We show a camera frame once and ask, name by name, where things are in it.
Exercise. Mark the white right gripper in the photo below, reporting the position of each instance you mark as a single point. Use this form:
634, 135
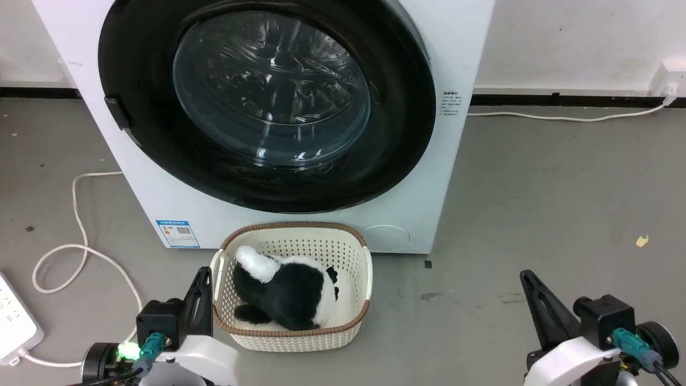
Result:
573, 364

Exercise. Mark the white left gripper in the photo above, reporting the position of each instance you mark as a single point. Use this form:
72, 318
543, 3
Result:
206, 359

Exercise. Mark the black round washer door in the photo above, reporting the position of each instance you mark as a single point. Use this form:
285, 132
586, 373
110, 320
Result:
139, 59

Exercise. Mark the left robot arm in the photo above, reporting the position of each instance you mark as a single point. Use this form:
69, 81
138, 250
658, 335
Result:
99, 364

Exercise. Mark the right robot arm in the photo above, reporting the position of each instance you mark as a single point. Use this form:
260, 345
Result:
659, 343

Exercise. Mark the white front-load washing machine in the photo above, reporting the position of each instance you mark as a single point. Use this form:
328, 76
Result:
455, 48

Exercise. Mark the blue energy label sticker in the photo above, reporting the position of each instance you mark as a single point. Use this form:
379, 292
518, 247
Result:
178, 233

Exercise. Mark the black and white plush toy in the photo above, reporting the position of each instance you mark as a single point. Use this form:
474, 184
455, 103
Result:
292, 292

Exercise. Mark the small yellow paper scrap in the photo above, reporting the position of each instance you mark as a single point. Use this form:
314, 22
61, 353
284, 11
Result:
642, 240

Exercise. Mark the cream woven laundry basket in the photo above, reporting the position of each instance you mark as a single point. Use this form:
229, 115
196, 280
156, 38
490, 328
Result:
353, 257

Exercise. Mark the round white filter cover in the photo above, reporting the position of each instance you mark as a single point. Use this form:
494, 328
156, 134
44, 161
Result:
387, 238

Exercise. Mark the white power strip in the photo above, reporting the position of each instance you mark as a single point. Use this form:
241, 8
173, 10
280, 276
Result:
13, 321

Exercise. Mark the small printed text sticker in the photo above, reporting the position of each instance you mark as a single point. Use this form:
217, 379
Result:
451, 104

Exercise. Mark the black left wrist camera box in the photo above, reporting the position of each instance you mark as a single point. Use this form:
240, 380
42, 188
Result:
159, 319

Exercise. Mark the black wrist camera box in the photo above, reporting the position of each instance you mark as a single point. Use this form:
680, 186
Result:
605, 319
159, 319

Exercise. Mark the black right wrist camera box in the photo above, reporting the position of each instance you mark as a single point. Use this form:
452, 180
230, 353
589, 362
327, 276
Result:
605, 319

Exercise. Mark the white wall socket plug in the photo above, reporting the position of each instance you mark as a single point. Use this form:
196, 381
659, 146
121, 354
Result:
670, 80

